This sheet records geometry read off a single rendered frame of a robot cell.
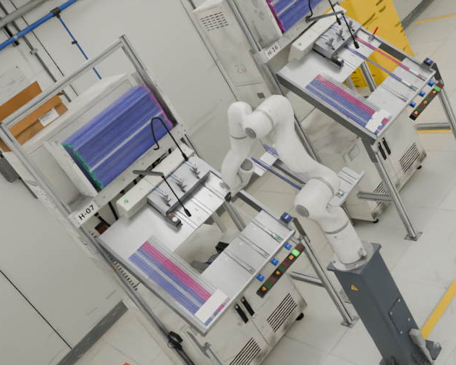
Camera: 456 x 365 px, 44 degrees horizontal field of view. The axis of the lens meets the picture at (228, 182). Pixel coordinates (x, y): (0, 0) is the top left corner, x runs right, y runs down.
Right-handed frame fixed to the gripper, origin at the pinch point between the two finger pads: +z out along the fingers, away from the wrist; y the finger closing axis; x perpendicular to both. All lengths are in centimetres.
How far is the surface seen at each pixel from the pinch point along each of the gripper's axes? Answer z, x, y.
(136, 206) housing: 11.3, -32.0, 34.9
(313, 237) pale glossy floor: 109, 45, -68
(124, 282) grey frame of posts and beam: 34, -13, 62
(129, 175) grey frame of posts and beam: 4, -44, 28
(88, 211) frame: 5, -44, 55
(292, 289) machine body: 59, 55, -7
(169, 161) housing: 9.6, -37.3, 5.9
